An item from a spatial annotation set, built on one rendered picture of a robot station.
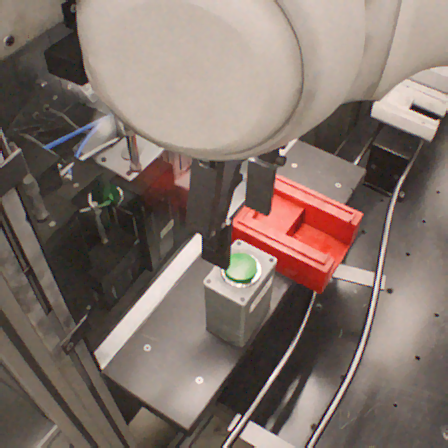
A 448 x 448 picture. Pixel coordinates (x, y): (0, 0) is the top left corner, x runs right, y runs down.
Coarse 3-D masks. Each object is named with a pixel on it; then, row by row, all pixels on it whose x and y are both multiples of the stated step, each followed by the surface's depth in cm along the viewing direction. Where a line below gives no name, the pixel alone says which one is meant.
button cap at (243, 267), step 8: (232, 256) 63; (240, 256) 63; (248, 256) 63; (232, 264) 62; (240, 264) 62; (248, 264) 62; (256, 264) 62; (224, 272) 62; (232, 272) 62; (240, 272) 62; (248, 272) 62; (256, 272) 62; (232, 280) 62; (240, 280) 61; (248, 280) 62
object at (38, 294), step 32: (352, 128) 145; (0, 160) 36; (0, 224) 40; (0, 256) 41; (32, 256) 45; (32, 288) 47; (32, 320) 49; (64, 320) 54; (96, 384) 67; (96, 416) 72; (128, 416) 131
